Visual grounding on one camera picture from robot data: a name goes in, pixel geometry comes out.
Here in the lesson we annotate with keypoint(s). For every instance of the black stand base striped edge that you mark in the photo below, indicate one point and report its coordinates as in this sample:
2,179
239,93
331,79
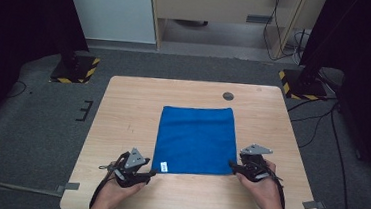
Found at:
75,72
305,89

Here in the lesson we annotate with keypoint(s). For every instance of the grey tape piece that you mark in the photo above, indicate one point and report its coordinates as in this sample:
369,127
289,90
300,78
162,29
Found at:
68,186
313,205

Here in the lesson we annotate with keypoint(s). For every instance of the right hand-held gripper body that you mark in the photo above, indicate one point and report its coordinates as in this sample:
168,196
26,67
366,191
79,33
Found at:
254,165

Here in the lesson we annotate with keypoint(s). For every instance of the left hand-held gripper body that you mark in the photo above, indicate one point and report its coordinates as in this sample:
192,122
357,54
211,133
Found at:
131,167

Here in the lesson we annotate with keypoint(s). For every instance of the grey round table grommet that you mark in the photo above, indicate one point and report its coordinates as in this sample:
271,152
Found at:
228,96

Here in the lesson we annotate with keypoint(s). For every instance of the person's right hand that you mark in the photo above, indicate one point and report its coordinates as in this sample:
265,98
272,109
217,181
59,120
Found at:
263,194

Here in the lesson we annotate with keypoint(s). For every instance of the light wooden desk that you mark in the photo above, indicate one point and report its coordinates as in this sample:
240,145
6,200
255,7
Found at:
214,6

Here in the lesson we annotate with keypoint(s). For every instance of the person's left hand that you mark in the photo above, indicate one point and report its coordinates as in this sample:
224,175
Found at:
116,194

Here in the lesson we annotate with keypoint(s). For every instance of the grey slot plate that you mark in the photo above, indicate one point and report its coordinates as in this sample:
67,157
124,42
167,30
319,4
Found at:
259,19

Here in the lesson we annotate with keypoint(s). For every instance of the blue cloth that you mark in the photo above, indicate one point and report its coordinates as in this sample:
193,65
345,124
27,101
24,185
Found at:
197,139

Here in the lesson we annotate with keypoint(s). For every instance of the black curtain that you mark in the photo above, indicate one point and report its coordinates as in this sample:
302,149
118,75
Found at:
370,65
19,21

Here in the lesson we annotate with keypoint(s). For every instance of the white cabinet panel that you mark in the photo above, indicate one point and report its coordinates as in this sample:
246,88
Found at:
114,8

